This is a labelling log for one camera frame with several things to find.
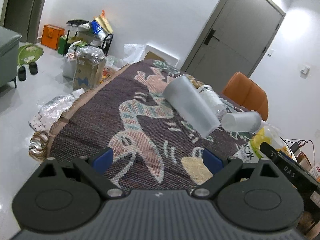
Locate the grey sofa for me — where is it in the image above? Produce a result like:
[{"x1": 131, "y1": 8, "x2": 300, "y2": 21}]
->
[{"x1": 0, "y1": 27, "x2": 22, "y2": 87}]

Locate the frosted cup near bottle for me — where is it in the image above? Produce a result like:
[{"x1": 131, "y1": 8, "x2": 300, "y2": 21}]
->
[{"x1": 163, "y1": 75, "x2": 220, "y2": 138}]

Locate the frosted cup near chair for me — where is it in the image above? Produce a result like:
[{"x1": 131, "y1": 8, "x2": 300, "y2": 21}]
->
[{"x1": 221, "y1": 111, "x2": 262, "y2": 132}]

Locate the black door handle lock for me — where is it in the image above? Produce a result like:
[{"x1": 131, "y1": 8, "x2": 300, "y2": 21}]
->
[{"x1": 203, "y1": 29, "x2": 220, "y2": 45}]

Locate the grey door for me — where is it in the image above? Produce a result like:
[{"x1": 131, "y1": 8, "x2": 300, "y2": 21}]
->
[{"x1": 185, "y1": 0, "x2": 285, "y2": 92}]

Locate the dark woven patterned blanket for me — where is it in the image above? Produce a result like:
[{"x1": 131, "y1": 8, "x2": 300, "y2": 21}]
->
[{"x1": 29, "y1": 60, "x2": 253, "y2": 191}]

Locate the white foam packaging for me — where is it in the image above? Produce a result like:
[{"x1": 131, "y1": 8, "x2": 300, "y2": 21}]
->
[{"x1": 143, "y1": 44, "x2": 179, "y2": 68}]

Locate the orange paper bag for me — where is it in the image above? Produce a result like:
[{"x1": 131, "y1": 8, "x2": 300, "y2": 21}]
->
[{"x1": 41, "y1": 24, "x2": 65, "y2": 50}]

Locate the cardboard box with plastic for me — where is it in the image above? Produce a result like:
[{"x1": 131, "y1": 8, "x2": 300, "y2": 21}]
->
[{"x1": 73, "y1": 46, "x2": 106, "y2": 90}]

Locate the orange upholstered chair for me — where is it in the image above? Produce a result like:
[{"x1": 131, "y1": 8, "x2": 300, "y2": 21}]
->
[{"x1": 222, "y1": 72, "x2": 268, "y2": 121}]

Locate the lemon vitamin water bottle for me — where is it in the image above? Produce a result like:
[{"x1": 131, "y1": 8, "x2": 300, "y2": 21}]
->
[{"x1": 234, "y1": 126, "x2": 294, "y2": 163}]

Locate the black cart with bags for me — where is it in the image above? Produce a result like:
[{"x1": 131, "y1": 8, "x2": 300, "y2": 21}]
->
[{"x1": 64, "y1": 10, "x2": 113, "y2": 55}]

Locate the black power cable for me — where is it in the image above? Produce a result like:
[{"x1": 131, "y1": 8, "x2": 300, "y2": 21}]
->
[{"x1": 280, "y1": 137, "x2": 316, "y2": 156}]

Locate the green floor mat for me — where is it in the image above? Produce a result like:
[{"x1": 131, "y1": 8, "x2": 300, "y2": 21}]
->
[{"x1": 17, "y1": 44, "x2": 43, "y2": 66}]

